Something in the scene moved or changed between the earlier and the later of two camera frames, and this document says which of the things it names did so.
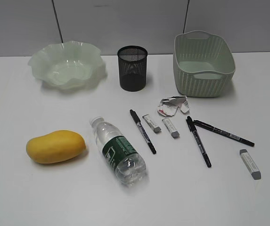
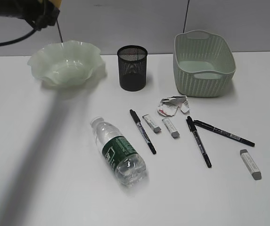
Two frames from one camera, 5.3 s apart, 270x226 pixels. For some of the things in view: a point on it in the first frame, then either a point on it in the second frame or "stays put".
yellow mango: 55,146 → 57,4
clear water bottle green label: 119,154 stays put
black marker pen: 223,132 stays put
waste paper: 169,106 stays put
